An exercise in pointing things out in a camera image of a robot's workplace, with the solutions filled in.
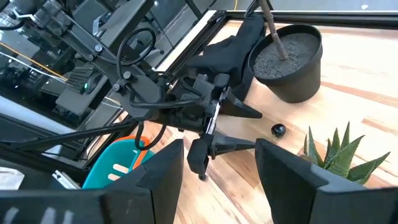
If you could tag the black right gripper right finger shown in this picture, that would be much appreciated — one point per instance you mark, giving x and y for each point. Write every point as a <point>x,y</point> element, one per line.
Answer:
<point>286,186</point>

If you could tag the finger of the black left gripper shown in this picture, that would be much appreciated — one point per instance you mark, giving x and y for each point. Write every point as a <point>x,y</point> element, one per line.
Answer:
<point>227,143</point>
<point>236,109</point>

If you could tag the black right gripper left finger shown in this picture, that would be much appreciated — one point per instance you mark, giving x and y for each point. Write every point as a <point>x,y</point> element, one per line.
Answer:
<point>155,193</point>

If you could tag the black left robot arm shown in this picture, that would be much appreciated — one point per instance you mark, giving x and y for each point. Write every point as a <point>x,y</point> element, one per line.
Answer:
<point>143,93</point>

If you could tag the small glossy black ball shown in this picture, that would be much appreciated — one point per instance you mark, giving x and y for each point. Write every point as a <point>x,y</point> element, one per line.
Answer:
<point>278,130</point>

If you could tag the teal plastic slotted basket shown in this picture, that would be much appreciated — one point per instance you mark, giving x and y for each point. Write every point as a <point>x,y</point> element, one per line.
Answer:
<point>105,171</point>

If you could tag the black cloth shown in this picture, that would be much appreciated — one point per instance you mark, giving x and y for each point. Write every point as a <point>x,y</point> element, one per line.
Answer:
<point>230,53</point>

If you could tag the green spiky succulent plant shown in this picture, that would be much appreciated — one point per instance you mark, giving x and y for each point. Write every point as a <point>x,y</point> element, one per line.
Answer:
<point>342,158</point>

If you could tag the black round tree pot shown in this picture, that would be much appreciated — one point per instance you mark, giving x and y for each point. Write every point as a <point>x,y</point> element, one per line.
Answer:
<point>295,84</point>

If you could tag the artificial green leafy tree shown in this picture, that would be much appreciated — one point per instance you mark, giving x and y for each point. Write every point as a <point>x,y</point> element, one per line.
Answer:
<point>273,28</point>

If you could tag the black box green light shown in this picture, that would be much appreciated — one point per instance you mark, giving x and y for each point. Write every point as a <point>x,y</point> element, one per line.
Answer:
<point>77,99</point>

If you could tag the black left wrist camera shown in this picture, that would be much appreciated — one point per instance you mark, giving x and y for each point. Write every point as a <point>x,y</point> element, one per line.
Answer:
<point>205,82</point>

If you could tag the black metal table frame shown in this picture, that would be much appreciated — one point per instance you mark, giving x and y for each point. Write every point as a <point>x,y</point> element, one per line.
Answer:
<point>311,18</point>

